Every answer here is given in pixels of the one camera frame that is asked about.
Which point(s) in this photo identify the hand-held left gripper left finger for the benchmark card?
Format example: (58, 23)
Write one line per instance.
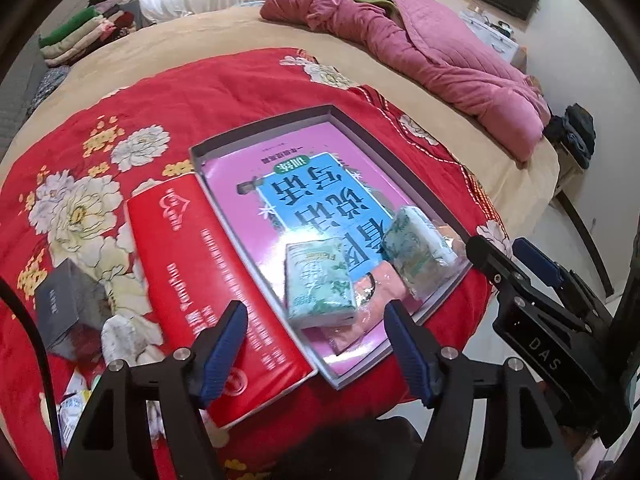
(225, 345)

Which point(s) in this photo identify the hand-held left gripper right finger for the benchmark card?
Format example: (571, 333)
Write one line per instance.
(405, 350)

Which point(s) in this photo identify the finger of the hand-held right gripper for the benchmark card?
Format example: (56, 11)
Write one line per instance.
(537, 257)
(492, 260)

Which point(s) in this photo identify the green white tissue pack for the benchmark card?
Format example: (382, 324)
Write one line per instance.
(320, 290)
(415, 250)

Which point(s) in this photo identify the red box lid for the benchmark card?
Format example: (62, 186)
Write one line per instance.
(200, 270)

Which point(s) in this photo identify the dark clothes pile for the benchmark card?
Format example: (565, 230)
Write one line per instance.
(575, 125)

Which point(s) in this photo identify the dark cardboard box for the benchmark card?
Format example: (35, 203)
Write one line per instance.
(65, 310)

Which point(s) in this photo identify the pink book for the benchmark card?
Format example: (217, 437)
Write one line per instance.
(240, 180)

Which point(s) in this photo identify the pink quilt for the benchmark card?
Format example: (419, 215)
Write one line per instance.
(425, 60)

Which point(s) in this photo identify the white cabinet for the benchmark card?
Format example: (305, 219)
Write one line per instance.
(487, 35)

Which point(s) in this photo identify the red floral blanket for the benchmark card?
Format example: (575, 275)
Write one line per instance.
(250, 90)

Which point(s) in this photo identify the beige bed sheet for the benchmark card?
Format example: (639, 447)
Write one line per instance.
(200, 35)

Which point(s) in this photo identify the blue patterned cloth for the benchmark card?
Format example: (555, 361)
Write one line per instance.
(47, 85)

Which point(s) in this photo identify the grey quilted sofa cover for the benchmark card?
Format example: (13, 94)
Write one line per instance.
(12, 105)

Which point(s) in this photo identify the stack of folded clothes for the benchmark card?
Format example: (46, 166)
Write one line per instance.
(80, 35)

